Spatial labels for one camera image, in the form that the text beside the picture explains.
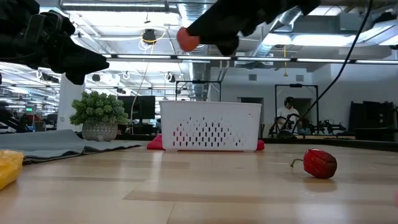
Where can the red cloth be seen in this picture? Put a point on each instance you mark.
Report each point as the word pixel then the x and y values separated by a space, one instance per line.
pixel 155 144

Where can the yellow toy banana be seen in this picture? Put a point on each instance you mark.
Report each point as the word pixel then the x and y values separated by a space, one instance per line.
pixel 9 168

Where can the linear ceiling light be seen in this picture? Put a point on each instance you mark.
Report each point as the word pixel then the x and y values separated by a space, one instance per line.
pixel 202 57

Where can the white perforated plastic basket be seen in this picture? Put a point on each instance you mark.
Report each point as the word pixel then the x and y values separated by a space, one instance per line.
pixel 211 109

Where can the grey cloth mat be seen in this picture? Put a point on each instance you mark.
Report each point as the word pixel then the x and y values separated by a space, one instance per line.
pixel 46 146

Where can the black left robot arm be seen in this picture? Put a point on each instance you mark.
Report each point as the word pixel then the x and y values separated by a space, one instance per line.
pixel 15 6

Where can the orange-red round fruit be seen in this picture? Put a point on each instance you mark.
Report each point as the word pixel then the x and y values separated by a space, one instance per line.
pixel 186 40

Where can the black background rig frame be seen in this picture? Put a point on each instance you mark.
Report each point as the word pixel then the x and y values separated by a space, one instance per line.
pixel 296 85
pixel 199 81

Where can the red toy cherry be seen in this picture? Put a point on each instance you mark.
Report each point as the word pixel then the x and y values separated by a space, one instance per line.
pixel 320 163

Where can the person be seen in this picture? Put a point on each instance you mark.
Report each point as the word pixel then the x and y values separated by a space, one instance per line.
pixel 287 113

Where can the black background cabinet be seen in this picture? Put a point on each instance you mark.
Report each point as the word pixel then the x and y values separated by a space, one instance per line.
pixel 373 121

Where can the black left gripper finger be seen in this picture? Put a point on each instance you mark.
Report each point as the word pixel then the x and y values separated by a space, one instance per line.
pixel 77 57
pixel 76 78

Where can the black background monitor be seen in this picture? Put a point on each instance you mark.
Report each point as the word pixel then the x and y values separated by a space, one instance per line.
pixel 140 107

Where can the green potted plant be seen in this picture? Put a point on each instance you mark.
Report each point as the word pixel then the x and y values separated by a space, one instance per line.
pixel 98 109

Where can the silver ventilation duct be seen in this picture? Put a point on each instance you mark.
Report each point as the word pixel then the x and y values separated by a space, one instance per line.
pixel 199 77

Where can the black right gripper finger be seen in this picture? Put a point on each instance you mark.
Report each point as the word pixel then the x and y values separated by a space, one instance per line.
pixel 220 18
pixel 228 43

